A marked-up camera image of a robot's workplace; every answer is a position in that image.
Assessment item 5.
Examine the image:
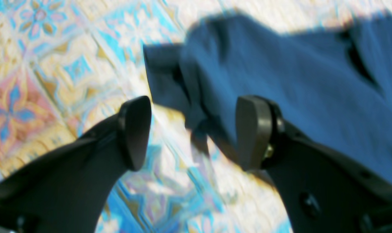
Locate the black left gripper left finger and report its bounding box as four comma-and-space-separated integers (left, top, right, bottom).
0, 96, 151, 233

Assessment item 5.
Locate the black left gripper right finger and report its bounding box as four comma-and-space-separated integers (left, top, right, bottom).
236, 95, 392, 233

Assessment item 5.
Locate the dark navy t-shirt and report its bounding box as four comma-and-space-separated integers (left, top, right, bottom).
143, 15, 392, 183

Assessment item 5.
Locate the patterned colourful tablecloth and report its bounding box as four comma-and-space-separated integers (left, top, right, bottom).
0, 0, 392, 233

